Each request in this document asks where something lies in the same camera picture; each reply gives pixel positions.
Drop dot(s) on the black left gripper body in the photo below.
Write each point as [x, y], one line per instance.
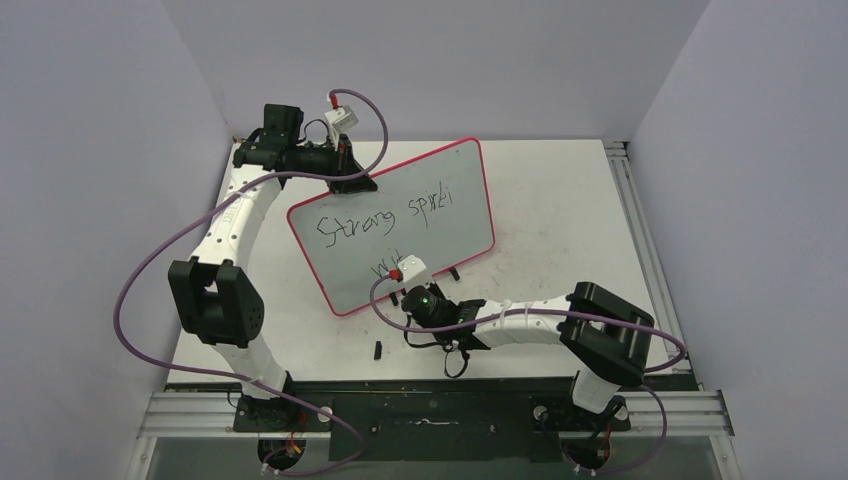
[327, 161]

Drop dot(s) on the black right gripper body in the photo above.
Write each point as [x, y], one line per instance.
[434, 286]

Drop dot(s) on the pink framed whiteboard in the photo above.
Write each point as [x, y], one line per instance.
[435, 206]

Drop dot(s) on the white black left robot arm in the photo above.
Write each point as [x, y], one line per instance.
[214, 297]

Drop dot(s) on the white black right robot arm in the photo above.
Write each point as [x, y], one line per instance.
[602, 330]

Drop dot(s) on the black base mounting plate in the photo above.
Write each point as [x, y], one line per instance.
[437, 420]

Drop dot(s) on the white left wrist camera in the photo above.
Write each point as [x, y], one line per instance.
[341, 119]

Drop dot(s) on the aluminium rail right side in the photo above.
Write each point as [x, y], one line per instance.
[657, 285]

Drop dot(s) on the aluminium rail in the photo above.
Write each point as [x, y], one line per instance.
[657, 285]
[213, 415]

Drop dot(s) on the aluminium front rail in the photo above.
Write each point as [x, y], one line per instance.
[213, 415]

